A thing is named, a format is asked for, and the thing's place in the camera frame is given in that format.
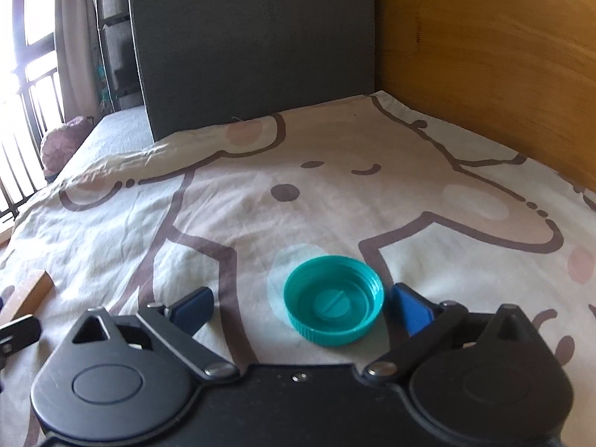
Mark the grey seat cushion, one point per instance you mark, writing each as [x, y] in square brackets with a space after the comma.
[116, 132]

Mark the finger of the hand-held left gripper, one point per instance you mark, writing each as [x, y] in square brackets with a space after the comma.
[21, 333]

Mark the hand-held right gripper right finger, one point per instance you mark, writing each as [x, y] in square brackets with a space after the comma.
[412, 309]

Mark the grey fabric storage box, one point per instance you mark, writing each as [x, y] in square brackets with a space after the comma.
[251, 42]

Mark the pink cloth bundle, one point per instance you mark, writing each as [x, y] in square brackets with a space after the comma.
[65, 142]

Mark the cartoon printed blanket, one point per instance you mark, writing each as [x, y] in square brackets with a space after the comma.
[326, 186]

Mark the teal plastic bottle cap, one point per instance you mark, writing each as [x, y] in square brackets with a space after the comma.
[333, 307]

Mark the grey drawer shelf unit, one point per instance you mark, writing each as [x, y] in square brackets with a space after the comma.
[116, 32]

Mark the wooden block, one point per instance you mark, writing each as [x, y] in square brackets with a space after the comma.
[28, 295]

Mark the black balcony railing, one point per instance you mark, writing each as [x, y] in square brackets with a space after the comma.
[28, 102]

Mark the beige curtain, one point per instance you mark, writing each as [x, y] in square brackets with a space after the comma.
[77, 42]

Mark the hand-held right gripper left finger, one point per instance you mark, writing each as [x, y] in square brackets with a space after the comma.
[193, 309]

